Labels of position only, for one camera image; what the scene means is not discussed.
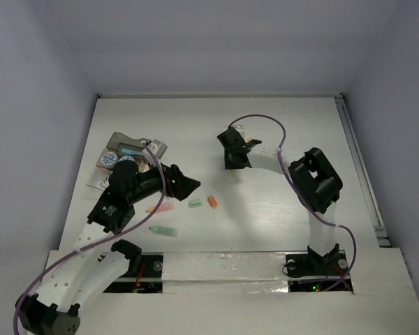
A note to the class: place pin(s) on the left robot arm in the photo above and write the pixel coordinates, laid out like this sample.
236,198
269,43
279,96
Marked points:
56,301

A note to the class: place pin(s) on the blue pencil-shaped highlighter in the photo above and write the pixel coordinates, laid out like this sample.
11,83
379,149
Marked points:
130,152

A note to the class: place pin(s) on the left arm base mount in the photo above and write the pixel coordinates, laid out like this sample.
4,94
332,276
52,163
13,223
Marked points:
148,279

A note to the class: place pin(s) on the orange pencil-shaped highlighter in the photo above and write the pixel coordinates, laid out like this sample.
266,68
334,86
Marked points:
166,206

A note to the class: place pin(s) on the clear plastic bin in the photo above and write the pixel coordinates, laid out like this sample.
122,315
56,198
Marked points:
99,179

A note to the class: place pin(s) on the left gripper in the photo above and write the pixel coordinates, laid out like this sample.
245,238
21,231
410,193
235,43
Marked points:
181,185

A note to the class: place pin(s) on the green cap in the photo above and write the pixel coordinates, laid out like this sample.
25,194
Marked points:
195,203

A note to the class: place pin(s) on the green pencil-shaped highlighter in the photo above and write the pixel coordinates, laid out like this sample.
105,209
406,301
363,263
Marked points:
164,231

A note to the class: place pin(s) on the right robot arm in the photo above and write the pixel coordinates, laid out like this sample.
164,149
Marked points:
312,177

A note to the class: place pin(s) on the grey smoked plastic bin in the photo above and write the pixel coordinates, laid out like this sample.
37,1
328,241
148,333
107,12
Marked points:
119,141

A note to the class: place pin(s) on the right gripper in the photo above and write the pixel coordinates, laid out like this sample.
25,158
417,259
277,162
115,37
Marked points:
230,164

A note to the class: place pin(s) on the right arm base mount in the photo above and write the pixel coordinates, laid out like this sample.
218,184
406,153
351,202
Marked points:
306,276

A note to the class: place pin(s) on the orange cap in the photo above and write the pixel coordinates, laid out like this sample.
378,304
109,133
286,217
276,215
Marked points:
212,202

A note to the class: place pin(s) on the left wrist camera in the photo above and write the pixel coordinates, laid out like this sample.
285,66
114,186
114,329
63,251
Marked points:
156,149

